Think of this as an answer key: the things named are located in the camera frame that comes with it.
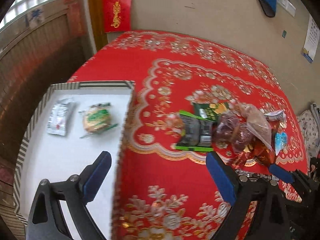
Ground striped cardboard box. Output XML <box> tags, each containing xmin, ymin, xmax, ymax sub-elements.
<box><xmin>14</xmin><ymin>81</ymin><xmax>135</xmax><ymax>239</ymax></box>

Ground dark green snack packet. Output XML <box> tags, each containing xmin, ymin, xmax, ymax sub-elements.
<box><xmin>193</xmin><ymin>102</ymin><xmax>229</xmax><ymax>122</ymax></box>

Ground green cow biscuit packet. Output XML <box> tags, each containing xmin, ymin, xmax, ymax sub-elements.
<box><xmin>79</xmin><ymin>102</ymin><xmax>118</xmax><ymax>139</ymax></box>

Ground blue white candy packet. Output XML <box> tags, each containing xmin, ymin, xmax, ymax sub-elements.
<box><xmin>274</xmin><ymin>132</ymin><xmax>287</xmax><ymax>156</ymax></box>

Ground white silver snack packet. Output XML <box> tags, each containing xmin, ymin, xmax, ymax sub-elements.
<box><xmin>47</xmin><ymin>98</ymin><xmax>75</xmax><ymax>137</ymax></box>

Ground red floral tablecloth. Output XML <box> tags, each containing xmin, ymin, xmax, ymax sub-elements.
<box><xmin>71</xmin><ymin>30</ymin><xmax>308</xmax><ymax>239</ymax></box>

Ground clear bag red dates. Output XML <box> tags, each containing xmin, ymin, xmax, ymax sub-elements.
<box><xmin>214</xmin><ymin>111</ymin><xmax>253</xmax><ymax>153</ymax></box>

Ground white strawberry snack packet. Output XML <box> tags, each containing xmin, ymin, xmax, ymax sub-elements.
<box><xmin>264</xmin><ymin>109</ymin><xmax>286</xmax><ymax>122</ymax></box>

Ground wall calendar poster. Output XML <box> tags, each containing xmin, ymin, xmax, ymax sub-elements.
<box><xmin>302</xmin><ymin>14</ymin><xmax>319</xmax><ymax>63</ymax></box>

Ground clear bag brown snacks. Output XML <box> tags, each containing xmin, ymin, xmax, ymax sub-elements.
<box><xmin>238</xmin><ymin>103</ymin><xmax>272</xmax><ymax>150</ymax></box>

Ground red gold snack packet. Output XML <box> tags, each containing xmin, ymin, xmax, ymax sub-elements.
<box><xmin>229</xmin><ymin>121</ymin><xmax>280</xmax><ymax>170</ymax></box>

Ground wooden door frame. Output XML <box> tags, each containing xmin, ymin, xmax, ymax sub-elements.
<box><xmin>88</xmin><ymin>0</ymin><xmax>108</xmax><ymax>51</ymax></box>

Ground lower red paper decoration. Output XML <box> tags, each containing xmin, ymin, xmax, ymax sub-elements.
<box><xmin>102</xmin><ymin>0</ymin><xmax>132</xmax><ymax>33</ymax></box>

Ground black green snack packet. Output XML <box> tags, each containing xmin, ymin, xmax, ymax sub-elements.
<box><xmin>175</xmin><ymin>110</ymin><xmax>215</xmax><ymax>152</ymax></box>

